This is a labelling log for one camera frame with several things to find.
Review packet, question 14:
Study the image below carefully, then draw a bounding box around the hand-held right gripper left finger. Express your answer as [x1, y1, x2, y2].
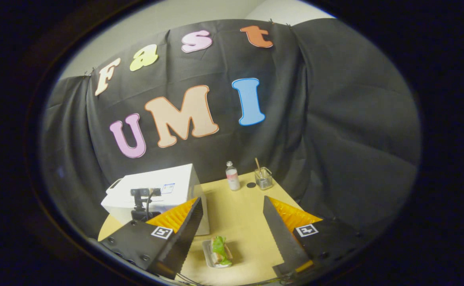
[99, 197, 204, 280]

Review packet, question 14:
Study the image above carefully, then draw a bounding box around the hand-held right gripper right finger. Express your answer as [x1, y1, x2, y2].
[263, 195, 371, 278]

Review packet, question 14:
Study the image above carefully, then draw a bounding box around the small white plastic tray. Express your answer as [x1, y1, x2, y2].
[202, 240, 234, 269]

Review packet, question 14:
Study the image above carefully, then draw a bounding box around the lettuce sandwich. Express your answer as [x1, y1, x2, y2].
[211, 236, 233, 267]

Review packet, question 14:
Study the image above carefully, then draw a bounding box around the white microwave oven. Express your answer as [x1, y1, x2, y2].
[101, 163, 210, 236]

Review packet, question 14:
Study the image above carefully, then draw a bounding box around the clear glass cup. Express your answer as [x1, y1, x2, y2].
[254, 167, 274, 190]

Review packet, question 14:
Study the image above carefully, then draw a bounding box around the small pink label bottle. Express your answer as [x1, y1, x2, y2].
[225, 161, 241, 191]

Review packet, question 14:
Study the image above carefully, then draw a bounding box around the black backdrop cloth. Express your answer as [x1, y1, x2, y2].
[41, 18, 422, 239]

